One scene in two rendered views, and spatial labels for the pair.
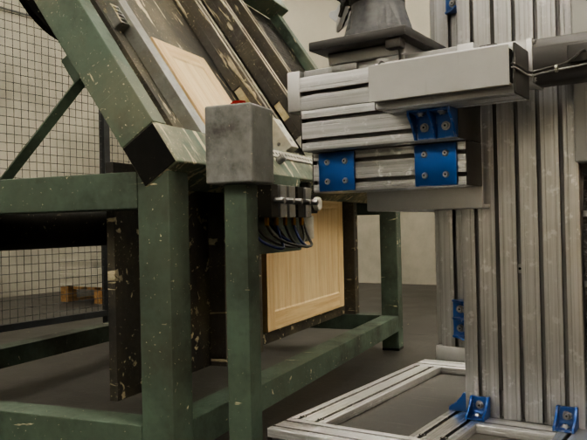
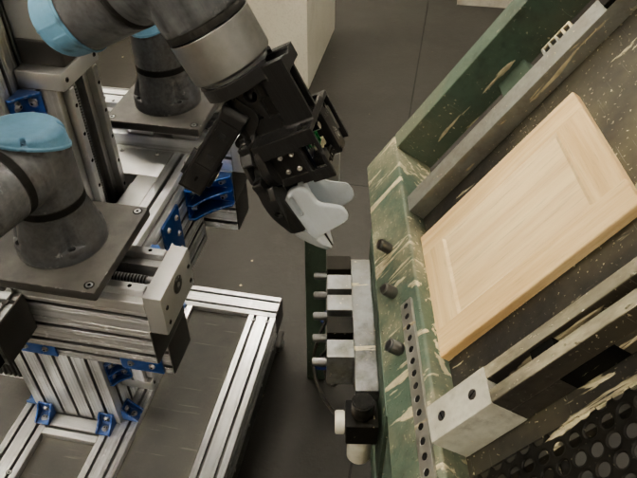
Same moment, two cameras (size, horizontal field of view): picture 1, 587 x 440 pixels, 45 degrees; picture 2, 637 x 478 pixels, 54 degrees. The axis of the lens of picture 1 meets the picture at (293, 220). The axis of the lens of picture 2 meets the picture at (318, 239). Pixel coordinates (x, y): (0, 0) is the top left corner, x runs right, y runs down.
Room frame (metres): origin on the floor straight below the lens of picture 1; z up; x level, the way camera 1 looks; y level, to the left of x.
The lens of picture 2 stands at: (2.85, -0.36, 1.75)
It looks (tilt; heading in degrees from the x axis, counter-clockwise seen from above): 41 degrees down; 158
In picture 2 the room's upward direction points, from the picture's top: straight up
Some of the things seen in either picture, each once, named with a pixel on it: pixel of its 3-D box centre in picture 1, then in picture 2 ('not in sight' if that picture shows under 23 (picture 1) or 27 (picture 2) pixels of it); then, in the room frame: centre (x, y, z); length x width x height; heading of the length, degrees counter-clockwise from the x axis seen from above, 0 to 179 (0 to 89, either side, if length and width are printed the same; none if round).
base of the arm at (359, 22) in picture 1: (378, 22); (165, 80); (1.52, -0.19, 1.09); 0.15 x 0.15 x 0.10
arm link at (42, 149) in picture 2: not in sight; (30, 160); (1.94, -0.47, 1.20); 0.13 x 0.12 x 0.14; 133
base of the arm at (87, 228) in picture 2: not in sight; (55, 216); (1.93, -0.46, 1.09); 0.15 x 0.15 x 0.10
